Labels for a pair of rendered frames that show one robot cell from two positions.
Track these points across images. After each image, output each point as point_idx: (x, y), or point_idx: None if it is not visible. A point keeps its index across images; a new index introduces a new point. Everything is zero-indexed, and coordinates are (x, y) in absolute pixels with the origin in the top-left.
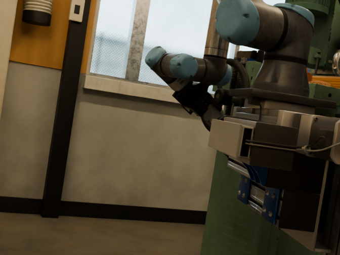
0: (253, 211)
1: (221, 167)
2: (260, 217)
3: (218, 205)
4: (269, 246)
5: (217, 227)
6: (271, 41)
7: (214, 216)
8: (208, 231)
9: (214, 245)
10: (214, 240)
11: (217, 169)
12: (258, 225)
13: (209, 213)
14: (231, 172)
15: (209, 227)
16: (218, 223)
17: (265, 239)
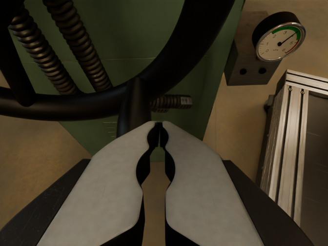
0: (157, 113)
1: (47, 85)
2: (174, 115)
3: (82, 121)
4: (196, 129)
5: (99, 135)
6: None
7: (84, 130)
8: (85, 139)
9: (106, 144)
10: (102, 142)
11: (36, 89)
12: (173, 121)
13: (72, 129)
14: (79, 87)
15: (83, 137)
16: (98, 133)
17: (189, 127)
